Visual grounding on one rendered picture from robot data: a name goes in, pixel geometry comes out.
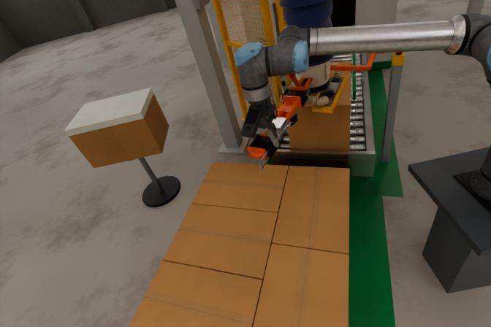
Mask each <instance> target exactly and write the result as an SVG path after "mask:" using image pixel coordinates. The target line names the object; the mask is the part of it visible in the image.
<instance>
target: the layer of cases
mask: <svg viewBox="0 0 491 327"><path fill-rule="evenodd" d="M349 178H350V169H348V168H332V167H315V166H282V165H265V166H264V168H263V170H262V171H261V170H260V167H259V164H248V163H215V162H212V164H211V166H210V168H209V170H208V173H207V174H206V176H205V178H204V180H203V182H202V184H201V186H200V188H199V190H198V191H197V194H196V196H195V197H194V200H193V201H192V204H191V206H190V207H189V210H188V212H187V213H186V216H185V218H184V219H183V222H182V223H181V225H180V227H179V229H178V231H177V233H176V235H175V237H174V239H173V241H172V243H171V245H170V247H169V249H168V251H167V253H166V255H165V256H164V258H163V261H162V262H161V264H160V266H159V268H158V270H157V272H156V274H155V276H154V278H153V280H152V282H151V284H150V286H149V288H148V289H147V291H146V293H145V295H144V297H143V299H142V301H141V303H140V305H139V307H138V309H137V311H136V313H135V315H134V317H133V319H132V321H131V323H130V324H129V327H349Z"/></svg>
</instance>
